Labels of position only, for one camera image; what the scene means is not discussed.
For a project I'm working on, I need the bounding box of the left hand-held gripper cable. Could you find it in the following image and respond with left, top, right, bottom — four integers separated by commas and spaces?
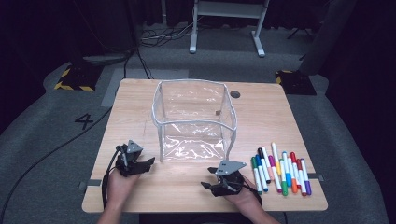
102, 145, 125, 209

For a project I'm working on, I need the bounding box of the magenta marker pen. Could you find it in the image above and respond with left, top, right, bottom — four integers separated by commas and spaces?
268, 154, 283, 194

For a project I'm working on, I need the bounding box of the bundle of floor cables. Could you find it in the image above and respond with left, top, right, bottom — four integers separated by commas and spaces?
139, 21, 200, 49

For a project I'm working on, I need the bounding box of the orange marker pen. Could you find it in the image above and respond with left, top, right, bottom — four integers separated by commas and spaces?
287, 157, 299, 194

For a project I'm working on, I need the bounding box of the black yellow-striped stand base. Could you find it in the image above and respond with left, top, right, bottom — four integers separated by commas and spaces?
275, 69, 318, 96
53, 63, 105, 92

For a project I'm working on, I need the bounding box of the yellow marker pen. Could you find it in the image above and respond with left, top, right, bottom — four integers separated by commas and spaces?
270, 142, 282, 176

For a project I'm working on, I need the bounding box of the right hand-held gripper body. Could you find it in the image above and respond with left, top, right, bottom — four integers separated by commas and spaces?
214, 160, 248, 198

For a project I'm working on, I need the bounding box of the black marker pen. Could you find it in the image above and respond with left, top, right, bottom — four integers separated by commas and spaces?
257, 147, 273, 183

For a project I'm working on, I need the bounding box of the long black floor cable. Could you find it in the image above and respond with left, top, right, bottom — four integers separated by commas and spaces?
0, 105, 114, 223

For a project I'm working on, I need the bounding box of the grey stand base plate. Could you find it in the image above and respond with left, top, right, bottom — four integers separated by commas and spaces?
81, 51, 134, 67

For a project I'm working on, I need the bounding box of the person's right hand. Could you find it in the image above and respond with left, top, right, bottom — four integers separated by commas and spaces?
223, 177, 263, 215

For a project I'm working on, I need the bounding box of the dark green marker pen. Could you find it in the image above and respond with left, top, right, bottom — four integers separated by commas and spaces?
250, 156, 263, 196

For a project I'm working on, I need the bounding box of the black stand cable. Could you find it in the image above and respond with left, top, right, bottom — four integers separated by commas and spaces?
135, 46, 154, 80

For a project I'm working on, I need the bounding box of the clear plastic bag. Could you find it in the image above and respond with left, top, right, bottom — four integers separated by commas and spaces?
151, 78, 238, 163

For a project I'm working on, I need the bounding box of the light blue marker pen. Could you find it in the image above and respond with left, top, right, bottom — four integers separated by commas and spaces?
281, 150, 292, 188

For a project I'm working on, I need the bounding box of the person's left hand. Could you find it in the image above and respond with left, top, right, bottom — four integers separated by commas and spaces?
106, 168, 142, 205

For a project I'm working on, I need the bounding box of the right hand-held gripper cable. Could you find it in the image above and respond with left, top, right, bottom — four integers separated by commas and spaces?
242, 176, 264, 206

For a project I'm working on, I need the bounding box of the brown marker pen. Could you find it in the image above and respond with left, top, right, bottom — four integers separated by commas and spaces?
295, 158, 307, 197

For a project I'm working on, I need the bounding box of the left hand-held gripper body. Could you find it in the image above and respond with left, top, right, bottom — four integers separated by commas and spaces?
115, 139, 148, 178

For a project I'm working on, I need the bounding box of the pink marker pen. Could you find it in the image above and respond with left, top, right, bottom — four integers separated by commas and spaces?
262, 146, 276, 182

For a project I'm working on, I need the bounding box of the light green marker pen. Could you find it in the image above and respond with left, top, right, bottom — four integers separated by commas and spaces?
278, 158, 290, 197

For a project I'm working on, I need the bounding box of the dark grey stand column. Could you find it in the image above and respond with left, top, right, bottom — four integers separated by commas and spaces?
298, 0, 358, 77

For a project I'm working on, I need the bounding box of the white metal desk frame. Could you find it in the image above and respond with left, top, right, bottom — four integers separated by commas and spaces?
189, 0, 271, 59

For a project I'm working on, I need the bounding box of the purple marker pen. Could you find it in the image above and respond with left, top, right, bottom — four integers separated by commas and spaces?
300, 158, 312, 196

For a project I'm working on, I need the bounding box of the dark blue marker pen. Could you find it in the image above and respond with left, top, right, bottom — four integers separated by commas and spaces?
255, 154, 269, 192

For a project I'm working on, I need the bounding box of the hand-held gripper cable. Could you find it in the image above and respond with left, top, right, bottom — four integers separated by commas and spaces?
242, 176, 264, 206
102, 145, 125, 209

